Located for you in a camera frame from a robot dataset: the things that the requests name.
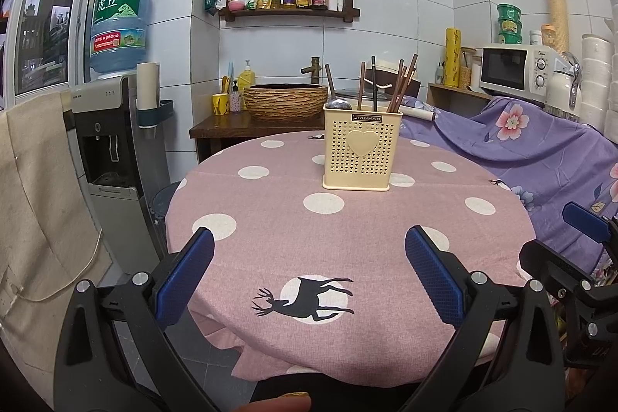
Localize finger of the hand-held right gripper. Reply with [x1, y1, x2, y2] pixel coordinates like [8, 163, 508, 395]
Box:
[562, 201, 618, 244]
[519, 238, 598, 298]

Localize white kettle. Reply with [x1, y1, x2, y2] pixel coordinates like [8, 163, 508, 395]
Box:
[545, 52, 582, 118]

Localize purple floral cloth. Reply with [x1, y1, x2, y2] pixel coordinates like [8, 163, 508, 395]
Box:
[398, 96, 618, 282]

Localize brass faucet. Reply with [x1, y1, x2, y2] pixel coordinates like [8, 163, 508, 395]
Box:
[300, 57, 320, 85]

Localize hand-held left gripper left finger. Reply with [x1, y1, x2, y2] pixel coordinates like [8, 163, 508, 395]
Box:
[53, 226, 220, 412]

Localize paper cup dispenser tube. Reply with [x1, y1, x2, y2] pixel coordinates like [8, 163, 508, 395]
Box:
[136, 62, 173, 137]

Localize glass grain jar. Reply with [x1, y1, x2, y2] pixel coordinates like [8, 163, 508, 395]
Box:
[458, 47, 478, 87]

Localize blue water jug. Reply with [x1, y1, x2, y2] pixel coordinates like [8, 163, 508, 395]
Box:
[89, 0, 153, 80]

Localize grey water dispenser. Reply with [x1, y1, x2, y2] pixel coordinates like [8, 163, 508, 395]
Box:
[70, 74, 167, 258]

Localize pink polka dot tablecloth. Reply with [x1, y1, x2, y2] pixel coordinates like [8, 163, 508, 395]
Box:
[164, 129, 537, 393]

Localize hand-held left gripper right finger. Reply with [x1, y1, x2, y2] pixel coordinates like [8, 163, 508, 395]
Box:
[401, 225, 565, 412]

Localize grey bin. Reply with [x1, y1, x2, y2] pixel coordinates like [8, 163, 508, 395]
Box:
[149, 181, 183, 256]

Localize yellow soap pump bottle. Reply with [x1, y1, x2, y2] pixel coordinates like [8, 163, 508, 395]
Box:
[238, 59, 256, 92]

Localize beige cloth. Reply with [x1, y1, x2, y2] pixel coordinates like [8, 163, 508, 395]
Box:
[0, 93, 114, 374]

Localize cream plastic utensil holder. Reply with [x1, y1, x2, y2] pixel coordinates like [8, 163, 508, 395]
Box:
[323, 105, 404, 191]

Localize light wooden shelf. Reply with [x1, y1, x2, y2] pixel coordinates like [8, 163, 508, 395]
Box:
[427, 83, 493, 114]

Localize white microwave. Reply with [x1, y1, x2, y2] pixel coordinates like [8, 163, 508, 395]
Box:
[479, 44, 565, 100]

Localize dark wooden cabinet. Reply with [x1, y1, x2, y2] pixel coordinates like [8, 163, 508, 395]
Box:
[189, 113, 325, 164]

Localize white lint roller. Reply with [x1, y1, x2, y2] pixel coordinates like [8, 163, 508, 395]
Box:
[398, 105, 436, 122]

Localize stacks of white paper bowls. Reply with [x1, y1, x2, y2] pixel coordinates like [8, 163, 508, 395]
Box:
[577, 0, 618, 133]

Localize yellow wrap roll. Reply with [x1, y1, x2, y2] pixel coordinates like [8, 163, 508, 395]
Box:
[444, 27, 463, 88]

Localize wicker wash basin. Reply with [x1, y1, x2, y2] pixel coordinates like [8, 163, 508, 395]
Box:
[243, 84, 329, 122]

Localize framed glass window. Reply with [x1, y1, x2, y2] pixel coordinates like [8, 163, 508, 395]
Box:
[12, 0, 107, 99]

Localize tall beige paper cup stack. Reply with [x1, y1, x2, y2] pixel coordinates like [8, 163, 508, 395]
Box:
[542, 0, 573, 54]

